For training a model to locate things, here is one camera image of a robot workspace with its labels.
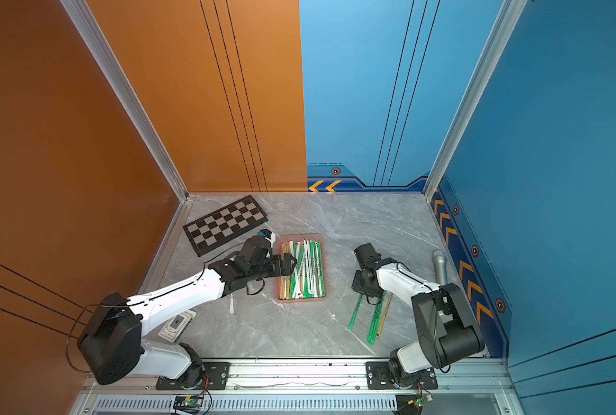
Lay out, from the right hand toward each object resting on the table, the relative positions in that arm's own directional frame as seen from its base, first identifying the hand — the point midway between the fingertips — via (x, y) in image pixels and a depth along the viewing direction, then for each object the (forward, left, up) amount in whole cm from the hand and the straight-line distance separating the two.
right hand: (360, 288), depth 91 cm
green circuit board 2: (-32, -13, 0) cm, 35 cm away
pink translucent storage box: (+1, +19, +2) cm, 19 cm away
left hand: (+4, +24, +13) cm, 28 cm away
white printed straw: (-7, +44, +1) cm, 45 cm away
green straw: (-10, +3, 0) cm, 11 cm away
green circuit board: (-33, +50, -1) cm, 60 cm away
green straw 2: (-14, -2, +1) cm, 15 cm away
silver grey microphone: (+10, -30, +4) cm, 31 cm away
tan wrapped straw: (-10, -7, 0) cm, 12 cm away
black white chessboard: (+25, +54, +5) cm, 60 cm away
